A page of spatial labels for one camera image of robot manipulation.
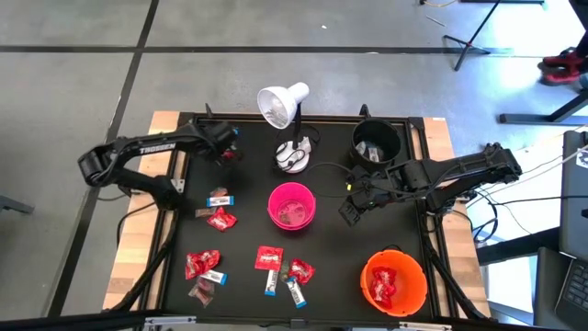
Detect black standing desk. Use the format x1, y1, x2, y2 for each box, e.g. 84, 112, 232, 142
499, 89, 588, 128

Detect black keyboard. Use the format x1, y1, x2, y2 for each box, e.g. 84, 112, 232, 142
554, 259, 588, 325

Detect grey computer monitor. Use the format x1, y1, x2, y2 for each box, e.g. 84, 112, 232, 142
559, 130, 588, 262

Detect person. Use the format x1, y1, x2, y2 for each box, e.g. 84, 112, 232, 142
568, 0, 588, 51

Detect white desk lamp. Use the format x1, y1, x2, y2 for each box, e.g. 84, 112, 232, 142
255, 81, 313, 175

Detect orange pumpkin face bucket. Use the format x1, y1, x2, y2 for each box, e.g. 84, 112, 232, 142
359, 249, 429, 318

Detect pink pumpkin face bucket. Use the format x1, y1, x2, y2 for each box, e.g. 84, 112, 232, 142
267, 181, 317, 232

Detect black tripod stand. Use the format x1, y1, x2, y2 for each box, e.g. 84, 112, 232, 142
443, 0, 503, 73

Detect black frame crossbar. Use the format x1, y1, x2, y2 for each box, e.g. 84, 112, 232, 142
0, 310, 588, 331

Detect black lamp power cord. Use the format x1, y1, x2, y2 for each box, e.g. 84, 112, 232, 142
273, 122, 356, 200

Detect red shoe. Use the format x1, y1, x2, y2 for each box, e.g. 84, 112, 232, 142
537, 67, 583, 87
541, 49, 588, 71

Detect black pumpkin face bucket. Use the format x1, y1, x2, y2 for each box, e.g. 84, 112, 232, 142
349, 118, 403, 172

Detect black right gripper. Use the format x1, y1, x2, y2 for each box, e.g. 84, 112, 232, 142
339, 165, 403, 227

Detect grey desk foot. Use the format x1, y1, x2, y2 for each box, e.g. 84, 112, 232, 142
0, 195, 36, 215

